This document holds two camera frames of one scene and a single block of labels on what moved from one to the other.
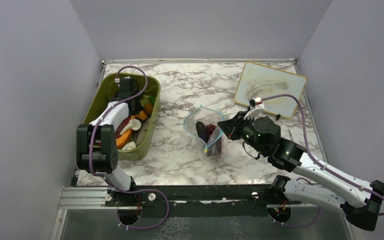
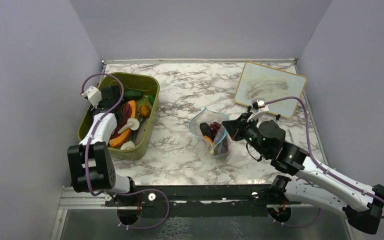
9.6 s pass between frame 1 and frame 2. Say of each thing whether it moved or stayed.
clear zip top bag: moved
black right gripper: stayed
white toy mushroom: stayed
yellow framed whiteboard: stayed
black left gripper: moved
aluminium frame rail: stayed
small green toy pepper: stayed
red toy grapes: moved
